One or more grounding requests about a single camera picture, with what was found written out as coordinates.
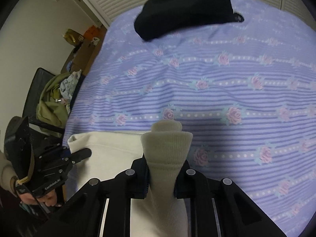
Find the person's left forearm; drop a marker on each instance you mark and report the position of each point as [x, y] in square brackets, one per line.
[6, 175]

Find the light blue crumpled cloth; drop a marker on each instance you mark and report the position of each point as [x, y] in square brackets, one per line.
[70, 84]

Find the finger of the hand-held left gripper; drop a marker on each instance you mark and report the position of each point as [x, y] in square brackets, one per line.
[80, 154]

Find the orange object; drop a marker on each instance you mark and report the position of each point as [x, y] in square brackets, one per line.
[91, 30]

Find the cardboard box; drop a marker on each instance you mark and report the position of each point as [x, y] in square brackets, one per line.
[85, 51]

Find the gold shiny object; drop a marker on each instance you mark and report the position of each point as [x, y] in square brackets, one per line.
[70, 35]

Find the olive green cloth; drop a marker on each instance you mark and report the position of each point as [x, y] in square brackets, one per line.
[53, 103]

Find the black folded cloth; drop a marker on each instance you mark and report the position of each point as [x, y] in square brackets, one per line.
[185, 7]

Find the cream pants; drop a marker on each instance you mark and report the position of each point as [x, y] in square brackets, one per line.
[163, 177]

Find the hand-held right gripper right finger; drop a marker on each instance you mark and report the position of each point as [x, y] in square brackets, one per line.
[182, 182]

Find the bed with blue floral sheet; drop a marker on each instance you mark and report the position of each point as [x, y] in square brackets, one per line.
[222, 91]

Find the person's left hand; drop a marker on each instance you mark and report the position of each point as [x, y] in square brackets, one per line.
[50, 198]

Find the black chair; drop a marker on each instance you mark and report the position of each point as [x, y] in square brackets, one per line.
[37, 86]

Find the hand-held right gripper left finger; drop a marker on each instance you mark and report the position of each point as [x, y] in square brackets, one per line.
[138, 175]

